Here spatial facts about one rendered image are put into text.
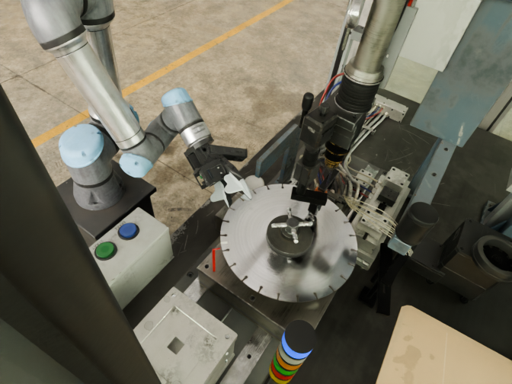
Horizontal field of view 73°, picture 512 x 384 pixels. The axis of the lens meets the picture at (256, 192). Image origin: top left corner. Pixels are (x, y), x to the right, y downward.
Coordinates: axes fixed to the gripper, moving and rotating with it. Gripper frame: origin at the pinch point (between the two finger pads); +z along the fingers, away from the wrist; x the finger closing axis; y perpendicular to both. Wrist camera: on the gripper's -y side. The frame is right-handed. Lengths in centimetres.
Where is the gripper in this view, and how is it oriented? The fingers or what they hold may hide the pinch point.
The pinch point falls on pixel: (242, 203)
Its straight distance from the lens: 96.8
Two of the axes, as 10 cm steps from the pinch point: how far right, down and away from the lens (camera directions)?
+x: 4.3, -1.9, -8.8
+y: -7.6, 4.5, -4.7
